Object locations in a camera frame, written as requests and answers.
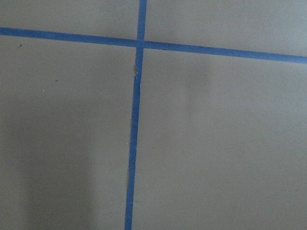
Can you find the long blue tape strip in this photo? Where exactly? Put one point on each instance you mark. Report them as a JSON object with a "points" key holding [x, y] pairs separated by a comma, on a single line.
{"points": [[135, 114]]}

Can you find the crossing blue tape strip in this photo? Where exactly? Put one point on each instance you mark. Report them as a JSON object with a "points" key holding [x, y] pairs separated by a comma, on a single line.
{"points": [[150, 45]]}

